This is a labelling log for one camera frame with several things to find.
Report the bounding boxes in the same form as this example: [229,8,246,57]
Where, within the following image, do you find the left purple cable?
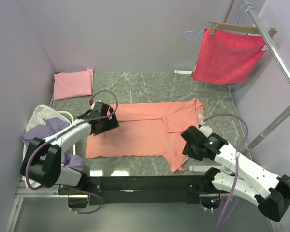
[25,89,118,215]

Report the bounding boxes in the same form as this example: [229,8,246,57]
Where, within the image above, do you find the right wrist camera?
[199,121,213,137]

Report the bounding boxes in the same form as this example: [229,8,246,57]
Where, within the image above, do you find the white laundry basket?
[21,110,78,181]

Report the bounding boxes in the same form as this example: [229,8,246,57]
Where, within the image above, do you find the red microfiber towel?
[193,29,266,85]

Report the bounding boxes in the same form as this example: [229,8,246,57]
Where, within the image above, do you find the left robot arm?
[20,101,119,194]

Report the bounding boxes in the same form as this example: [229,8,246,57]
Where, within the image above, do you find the black base beam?
[58,175,218,208]

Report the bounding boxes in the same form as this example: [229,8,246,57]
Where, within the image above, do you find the folded pink t shirt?
[53,69,94,100]

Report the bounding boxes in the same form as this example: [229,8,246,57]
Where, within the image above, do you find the white t shirt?
[21,104,63,189]

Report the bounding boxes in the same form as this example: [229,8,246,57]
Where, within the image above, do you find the purple cable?
[25,89,118,215]
[200,114,250,232]

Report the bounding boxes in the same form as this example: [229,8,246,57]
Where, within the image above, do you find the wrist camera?
[199,121,213,137]
[89,99,102,110]

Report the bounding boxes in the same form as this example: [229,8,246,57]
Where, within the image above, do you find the metal clothes rack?
[174,0,290,173]

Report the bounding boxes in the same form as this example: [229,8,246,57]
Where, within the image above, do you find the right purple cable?
[200,114,250,232]

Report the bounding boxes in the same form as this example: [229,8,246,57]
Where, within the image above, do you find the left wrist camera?
[89,99,102,110]

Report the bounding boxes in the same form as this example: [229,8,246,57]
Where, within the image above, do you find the wooden clip hanger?
[205,21,276,37]

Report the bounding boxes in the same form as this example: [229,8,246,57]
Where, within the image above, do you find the blue wire hanger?
[183,3,254,44]

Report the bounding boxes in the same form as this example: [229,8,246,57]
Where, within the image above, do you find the lavender purple t shirt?
[22,117,84,172]

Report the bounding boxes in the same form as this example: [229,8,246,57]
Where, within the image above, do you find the aluminium rail frame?
[15,178,71,199]

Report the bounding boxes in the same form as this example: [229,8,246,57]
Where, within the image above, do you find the salmon orange t shirt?
[86,98,204,172]

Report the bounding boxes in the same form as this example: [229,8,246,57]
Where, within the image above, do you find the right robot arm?
[181,126,290,222]

